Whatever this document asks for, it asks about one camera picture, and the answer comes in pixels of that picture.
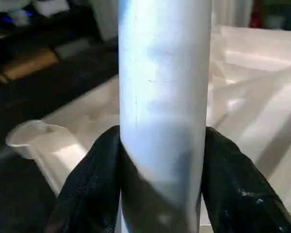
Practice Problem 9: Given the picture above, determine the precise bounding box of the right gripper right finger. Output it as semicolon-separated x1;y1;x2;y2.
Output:
200;126;291;233

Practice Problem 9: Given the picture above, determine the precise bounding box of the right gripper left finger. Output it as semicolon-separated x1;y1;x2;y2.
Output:
45;125;124;233

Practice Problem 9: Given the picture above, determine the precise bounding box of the white plastic table top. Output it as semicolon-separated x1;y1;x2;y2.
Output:
4;24;291;233

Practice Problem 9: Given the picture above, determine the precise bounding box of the white plastic table leg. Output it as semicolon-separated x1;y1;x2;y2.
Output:
117;0;213;233

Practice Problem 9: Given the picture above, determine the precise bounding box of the brown cylindrical rod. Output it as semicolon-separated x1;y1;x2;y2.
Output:
0;47;62;83

